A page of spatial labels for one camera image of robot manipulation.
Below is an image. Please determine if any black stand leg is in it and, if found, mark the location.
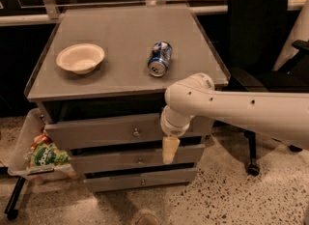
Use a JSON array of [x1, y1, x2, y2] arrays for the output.
[[4, 177, 26, 220]]

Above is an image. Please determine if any blue soda can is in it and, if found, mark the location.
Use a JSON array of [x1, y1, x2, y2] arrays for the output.
[[148, 42, 173, 77]]

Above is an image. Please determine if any white paper bowl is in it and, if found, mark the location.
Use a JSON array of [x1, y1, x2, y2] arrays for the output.
[[56, 43, 105, 74]]

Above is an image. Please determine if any black office chair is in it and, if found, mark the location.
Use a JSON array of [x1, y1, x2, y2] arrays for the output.
[[223, 0, 308, 176]]

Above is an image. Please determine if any grey drawer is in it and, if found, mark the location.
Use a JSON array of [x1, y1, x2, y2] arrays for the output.
[[83, 168, 197, 192], [70, 144, 205, 174], [43, 112, 215, 151]]

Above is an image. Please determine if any grey middle drawer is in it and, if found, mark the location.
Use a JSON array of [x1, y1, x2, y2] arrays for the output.
[[70, 144, 205, 174]]

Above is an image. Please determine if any grey drawer cabinet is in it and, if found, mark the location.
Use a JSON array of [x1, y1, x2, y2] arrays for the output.
[[25, 5, 229, 181]]

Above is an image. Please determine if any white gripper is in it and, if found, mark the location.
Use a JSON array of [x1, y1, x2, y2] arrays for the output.
[[160, 105, 193, 164]]

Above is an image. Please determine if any grey top drawer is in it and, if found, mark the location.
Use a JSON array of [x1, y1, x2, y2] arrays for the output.
[[43, 112, 215, 151]]

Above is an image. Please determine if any metal wall rail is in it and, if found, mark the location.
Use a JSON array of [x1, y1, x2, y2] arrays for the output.
[[0, 0, 306, 27]]

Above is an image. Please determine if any green snack bag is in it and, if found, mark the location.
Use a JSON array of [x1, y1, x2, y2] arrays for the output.
[[29, 134, 69, 167]]

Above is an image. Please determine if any clear plastic side bin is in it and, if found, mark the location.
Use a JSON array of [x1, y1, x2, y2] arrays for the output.
[[8, 108, 77, 183]]

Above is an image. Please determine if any grey bottom drawer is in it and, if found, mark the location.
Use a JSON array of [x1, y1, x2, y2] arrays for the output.
[[83, 168, 197, 192]]

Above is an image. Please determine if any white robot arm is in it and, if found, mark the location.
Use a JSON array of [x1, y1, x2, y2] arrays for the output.
[[160, 0, 309, 163]]

